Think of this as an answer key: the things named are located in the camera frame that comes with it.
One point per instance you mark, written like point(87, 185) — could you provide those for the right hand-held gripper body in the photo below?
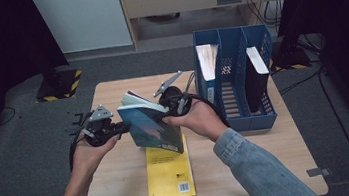
point(172, 100)

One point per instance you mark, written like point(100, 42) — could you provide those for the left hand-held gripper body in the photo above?
point(101, 130)

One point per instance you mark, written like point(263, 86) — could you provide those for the teal illustrated book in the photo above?
point(151, 127)

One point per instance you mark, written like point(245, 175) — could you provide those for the blue book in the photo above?
point(211, 100)

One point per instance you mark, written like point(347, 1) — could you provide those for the yellow book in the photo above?
point(170, 175)

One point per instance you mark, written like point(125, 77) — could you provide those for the blue plastic file rack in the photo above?
point(242, 123)

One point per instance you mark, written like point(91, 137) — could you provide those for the black book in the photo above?
point(255, 88)

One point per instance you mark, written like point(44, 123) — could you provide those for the person's left hand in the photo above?
point(85, 157)

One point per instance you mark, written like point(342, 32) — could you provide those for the person's right hand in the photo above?
point(202, 121)

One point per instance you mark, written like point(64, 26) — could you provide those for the striped black stand base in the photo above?
point(292, 60)
point(60, 87)

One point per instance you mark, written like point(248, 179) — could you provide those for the white cabinet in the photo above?
point(85, 18)

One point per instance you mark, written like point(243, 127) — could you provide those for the grey tape piece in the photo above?
point(317, 171)

